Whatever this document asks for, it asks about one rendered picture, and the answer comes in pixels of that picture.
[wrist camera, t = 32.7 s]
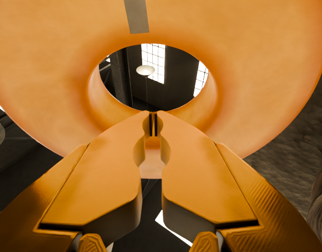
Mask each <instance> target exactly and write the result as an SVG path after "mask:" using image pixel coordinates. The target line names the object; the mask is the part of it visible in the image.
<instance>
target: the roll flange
mask: <svg viewBox="0 0 322 252"><path fill-rule="evenodd" d="M321 182H322V170H321V171H320V172H319V173H318V175H317V176H316V178H315V180H314V182H313V185H312V189H311V196H310V199H311V203H312V201H313V200H314V199H315V197H316V194H317V190H318V188H319V186H320V184H321Z"/></svg>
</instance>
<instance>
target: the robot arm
mask: <svg viewBox="0 0 322 252"><path fill-rule="evenodd" d="M153 124H154V130H155V137H157V138H158V139H159V140H160V159H161V160H162V161H163V162H164V164H165V165H166V166H165V168H164V169H163V170H162V214H163V223H164V225H165V226H166V227H167V228H168V229H169V230H171V231H172V232H174V233H176V234H177V235H179V236H181V237H183V238H184V239H186V240H188V241H189V242H191V243H192V246H191V248H190V250H189V252H322V243H321V241H320V240H319V238H318V237H317V235H316V234H315V232H314V231H313V230H312V228H311V227H310V226H309V224H308V223H307V222H306V220H305V219H304V218H303V216H302V215H301V214H300V213H299V212H298V210H297V209H296V208H295V207H294V206H293V205H292V204H291V202H290V201H289V200H288V199H287V198H286V197H285V196H284V195H283V194H282V193H281V192H280V191H279V190H278V189H277V188H275V187H274V186H273V185H272V184H271V183H270V182H269V181H267V180H266V179H265V178H264V177H263V176H261V175H260V174H259V173H258V172H257V171H256V170H254V169H253V168H252V167H251V166H250V165H248V164H247V163H246V162H245V161H244V160H242V159H241V158H240V157H239V156H238V155H236V154H235V153H234V152H233V151H232V150H230V149H229V148H228V147H227V146H226V145H224V144H223V143H215V142H214V141H213V140H212V139H210V138H209V137H208V136H207V135H205V134H204V133H203V132H201V131H200V130H199V129H197V128H195V127H194V126H192V125H190V124H188V123H186V122H184V121H182V120H180V119H178V118H177V117H175V116H173V115H171V114H169V113H167V112H165V111H163V110H160V111H157V112H149V111H147V110H144V111H142V112H140V113H138V114H136V115H134V116H132V117H130V118H128V119H126V120H124V121H122V122H120V123H118V124H116V125H114V126H112V127H111V128H109V129H107V130H106V131H104V132H103V133H101V134H100V135H99V136H97V137H96V138H95V139H94V140H93V141H91V142H90V143H89V144H81V145H79V146H78V147H77V148H76V149H74V150H73V151H72V152H71V153H69V154H68V155H67V156H66V157H64V158H63V159H62V160H61V161H59V162H58V163H57V164H56V165H54V166H53V167H52V168H51V169H49V170H48V171H47V172H46V173H44V174H43V175H42V176H41V177H40V178H38V179H37V180H36V181H35V182H33V183H32V184H31V185H30V186H28V187H27V188H26V189H25V190H24V191H22V192H21V193H20V194H19V195H18V196H17V197H16V198H15V199H14V200H13V201H12V202H11V203H10V204H9V205H8V206H7V207H6V208H5V209H4V210H3V211H2V212H1V213H0V252H111V251H112V247H113V243H114V241H116V240H118V239H119V238H121V237H123V236H125V235H126V234H128V233H130V232H131V231H133V230H134V229H135V228H136V227H137V226H138V225H139V223H140V218H141V209H142V188H141V173H140V170H139V166H140V165H141V163H142V162H143V161H144V160H145V159H146V153H145V142H146V141H147V139H148V138H149V137H152V134H153Z"/></svg>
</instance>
